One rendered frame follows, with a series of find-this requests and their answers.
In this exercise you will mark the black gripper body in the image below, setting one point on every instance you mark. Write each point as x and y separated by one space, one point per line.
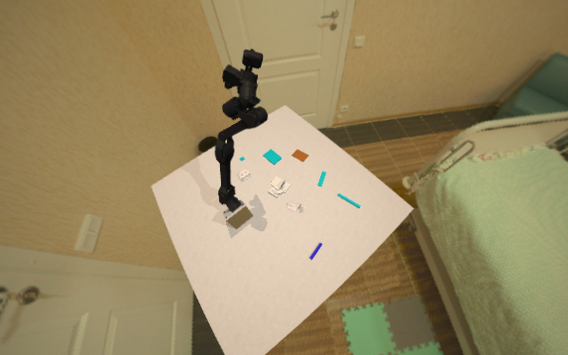
251 59

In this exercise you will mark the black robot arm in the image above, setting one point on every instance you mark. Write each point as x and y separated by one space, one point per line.
251 117

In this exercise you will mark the blue flat bar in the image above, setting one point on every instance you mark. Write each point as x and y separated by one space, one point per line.
315 251

